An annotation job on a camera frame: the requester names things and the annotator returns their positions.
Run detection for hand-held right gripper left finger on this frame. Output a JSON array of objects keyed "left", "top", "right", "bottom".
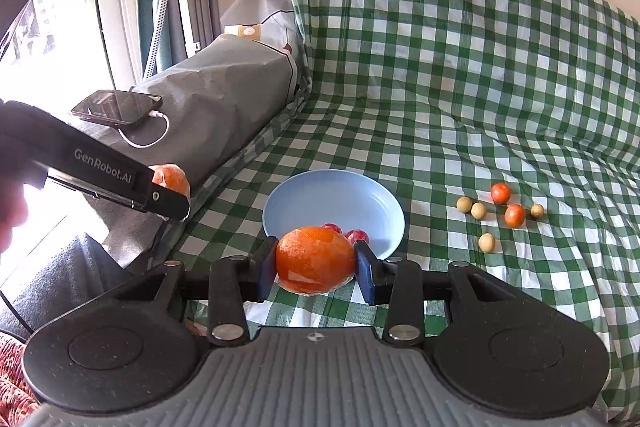
[{"left": 115, "top": 236, "right": 279, "bottom": 349}]

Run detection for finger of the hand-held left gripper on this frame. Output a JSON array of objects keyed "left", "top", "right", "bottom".
[{"left": 147, "top": 166, "right": 192, "bottom": 222}]

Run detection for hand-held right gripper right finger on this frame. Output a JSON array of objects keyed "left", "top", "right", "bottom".
[{"left": 353, "top": 240, "right": 512, "bottom": 349}]

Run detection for small orange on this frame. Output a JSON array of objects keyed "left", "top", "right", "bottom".
[{"left": 151, "top": 164, "right": 191, "bottom": 198}]

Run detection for large orange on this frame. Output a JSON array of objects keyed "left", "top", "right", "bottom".
[{"left": 275, "top": 226, "right": 357, "bottom": 295}]

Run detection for light blue plate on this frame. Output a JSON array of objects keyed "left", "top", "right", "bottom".
[{"left": 262, "top": 170, "right": 406, "bottom": 261}]

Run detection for person's left hand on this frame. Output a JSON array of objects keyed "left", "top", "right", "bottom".
[{"left": 0, "top": 183, "right": 27, "bottom": 257}]

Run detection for black smartphone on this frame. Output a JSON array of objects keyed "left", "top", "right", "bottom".
[{"left": 70, "top": 89, "right": 164, "bottom": 128}]

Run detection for grey cloth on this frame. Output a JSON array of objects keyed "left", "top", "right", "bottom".
[{"left": 0, "top": 231, "right": 167, "bottom": 344}]

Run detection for orange sticker label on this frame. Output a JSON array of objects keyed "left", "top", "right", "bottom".
[{"left": 224, "top": 24, "right": 263, "bottom": 42}]

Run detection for green checkered cloth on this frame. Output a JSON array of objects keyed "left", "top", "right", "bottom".
[{"left": 170, "top": 0, "right": 640, "bottom": 427}]

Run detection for red patterned cloth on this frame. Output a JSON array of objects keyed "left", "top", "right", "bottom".
[{"left": 0, "top": 331, "right": 42, "bottom": 427}]

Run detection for white charging cable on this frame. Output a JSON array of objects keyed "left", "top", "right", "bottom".
[{"left": 117, "top": 109, "right": 171, "bottom": 150}]

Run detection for white window frame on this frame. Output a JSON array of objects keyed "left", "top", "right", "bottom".
[{"left": 91, "top": 0, "right": 145, "bottom": 94}]

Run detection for black cable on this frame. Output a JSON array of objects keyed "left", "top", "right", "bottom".
[{"left": 0, "top": 289, "right": 32, "bottom": 339}]

